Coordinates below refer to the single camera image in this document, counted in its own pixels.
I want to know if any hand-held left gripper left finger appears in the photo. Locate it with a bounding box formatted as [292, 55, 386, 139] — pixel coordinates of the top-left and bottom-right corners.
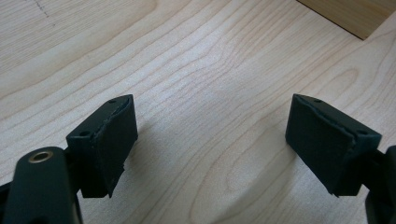
[64, 93, 139, 199]

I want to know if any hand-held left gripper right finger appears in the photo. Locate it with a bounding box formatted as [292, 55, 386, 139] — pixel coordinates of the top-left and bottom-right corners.
[284, 92, 383, 198]

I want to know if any wooden tea box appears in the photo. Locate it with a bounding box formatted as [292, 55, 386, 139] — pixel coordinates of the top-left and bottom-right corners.
[295, 0, 396, 41]

